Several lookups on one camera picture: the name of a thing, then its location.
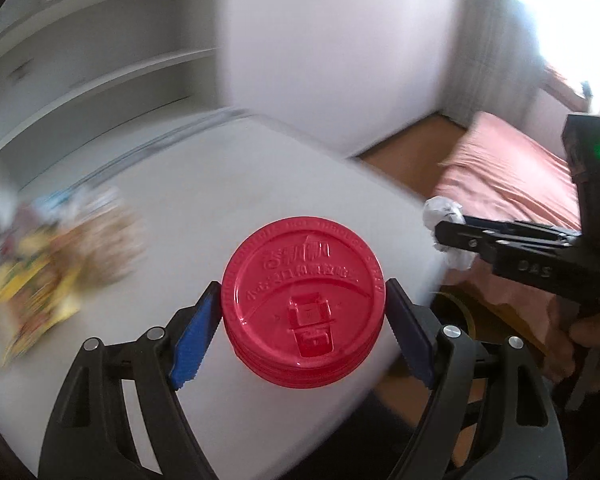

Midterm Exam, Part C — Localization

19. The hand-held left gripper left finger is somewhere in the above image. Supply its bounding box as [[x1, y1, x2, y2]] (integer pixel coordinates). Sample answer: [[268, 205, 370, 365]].
[[39, 280, 224, 480]]

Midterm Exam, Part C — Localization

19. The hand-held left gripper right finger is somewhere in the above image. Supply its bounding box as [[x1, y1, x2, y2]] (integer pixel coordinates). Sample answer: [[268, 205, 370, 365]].
[[384, 277, 567, 480]]

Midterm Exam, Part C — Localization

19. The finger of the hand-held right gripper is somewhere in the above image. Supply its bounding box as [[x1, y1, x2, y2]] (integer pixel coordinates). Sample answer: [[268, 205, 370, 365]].
[[462, 216, 581, 241], [434, 221, 501, 257]]

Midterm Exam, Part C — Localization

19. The white tissue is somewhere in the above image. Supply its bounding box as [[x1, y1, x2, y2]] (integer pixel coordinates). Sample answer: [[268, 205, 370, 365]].
[[422, 197, 476, 272]]

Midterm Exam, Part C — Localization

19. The dark bin with yellow rim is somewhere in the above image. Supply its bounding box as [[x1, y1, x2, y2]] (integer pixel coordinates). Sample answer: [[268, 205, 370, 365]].
[[427, 290, 481, 346]]

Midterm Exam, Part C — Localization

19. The red plastic cup lid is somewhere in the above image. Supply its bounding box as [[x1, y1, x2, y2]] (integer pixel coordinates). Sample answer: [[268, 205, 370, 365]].
[[220, 217, 387, 390]]

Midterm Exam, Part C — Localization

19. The person's right hand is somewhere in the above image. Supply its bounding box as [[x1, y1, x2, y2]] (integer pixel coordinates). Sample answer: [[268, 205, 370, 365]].
[[550, 300, 600, 396]]

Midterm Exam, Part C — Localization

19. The bed with pink sheet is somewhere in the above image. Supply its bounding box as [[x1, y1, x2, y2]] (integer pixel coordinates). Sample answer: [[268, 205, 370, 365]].
[[432, 111, 587, 376]]

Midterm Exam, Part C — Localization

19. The brown patterned snack wrapper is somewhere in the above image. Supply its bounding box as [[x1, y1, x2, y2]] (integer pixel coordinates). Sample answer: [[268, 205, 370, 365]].
[[50, 187, 148, 293]]

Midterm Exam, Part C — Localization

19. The yellow snack wrapper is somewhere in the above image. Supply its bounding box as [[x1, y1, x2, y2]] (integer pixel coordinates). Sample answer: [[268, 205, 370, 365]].
[[0, 227, 83, 368]]

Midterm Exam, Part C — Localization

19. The bright window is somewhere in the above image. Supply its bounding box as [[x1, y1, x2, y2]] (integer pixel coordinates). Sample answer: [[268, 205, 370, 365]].
[[510, 0, 600, 93]]

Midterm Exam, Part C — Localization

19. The white wall shelf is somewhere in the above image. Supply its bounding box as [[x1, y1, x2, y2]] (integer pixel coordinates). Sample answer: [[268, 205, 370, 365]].
[[0, 0, 221, 171]]

